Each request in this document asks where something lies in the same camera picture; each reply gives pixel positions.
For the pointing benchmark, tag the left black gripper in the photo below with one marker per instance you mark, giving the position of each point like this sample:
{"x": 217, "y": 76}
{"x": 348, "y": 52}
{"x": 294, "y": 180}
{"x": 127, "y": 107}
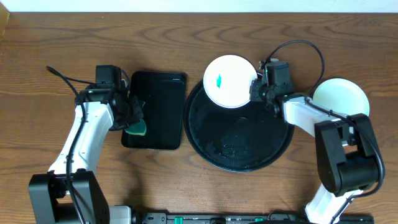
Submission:
{"x": 135, "y": 109}

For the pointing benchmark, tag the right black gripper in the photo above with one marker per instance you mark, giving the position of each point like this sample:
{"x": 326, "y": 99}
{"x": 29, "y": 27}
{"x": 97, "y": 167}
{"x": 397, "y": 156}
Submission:
{"x": 255, "y": 86}

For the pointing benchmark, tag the green scrub sponge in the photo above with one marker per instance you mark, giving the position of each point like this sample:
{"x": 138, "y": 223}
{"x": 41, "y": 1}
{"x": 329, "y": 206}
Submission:
{"x": 135, "y": 124}

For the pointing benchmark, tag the white plate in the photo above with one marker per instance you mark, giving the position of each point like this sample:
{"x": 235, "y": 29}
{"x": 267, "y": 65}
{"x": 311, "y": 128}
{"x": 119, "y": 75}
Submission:
{"x": 227, "y": 80}

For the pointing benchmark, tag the pale green plate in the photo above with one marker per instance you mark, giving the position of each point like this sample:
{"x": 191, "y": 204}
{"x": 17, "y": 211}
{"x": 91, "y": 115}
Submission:
{"x": 343, "y": 96}

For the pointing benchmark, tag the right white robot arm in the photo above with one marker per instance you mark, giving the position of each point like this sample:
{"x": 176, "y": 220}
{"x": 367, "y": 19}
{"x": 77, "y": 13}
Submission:
{"x": 349, "y": 162}

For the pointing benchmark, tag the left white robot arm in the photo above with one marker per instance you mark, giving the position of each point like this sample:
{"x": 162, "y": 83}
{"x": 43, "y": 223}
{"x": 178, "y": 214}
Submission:
{"x": 69, "y": 192}

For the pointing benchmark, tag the black rectangular tray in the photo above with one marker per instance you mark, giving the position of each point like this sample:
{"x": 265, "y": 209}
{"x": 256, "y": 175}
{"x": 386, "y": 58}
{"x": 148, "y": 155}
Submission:
{"x": 163, "y": 94}

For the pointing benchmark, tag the black round tray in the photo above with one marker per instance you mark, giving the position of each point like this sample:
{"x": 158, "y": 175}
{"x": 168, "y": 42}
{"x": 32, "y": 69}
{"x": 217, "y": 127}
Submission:
{"x": 243, "y": 139}

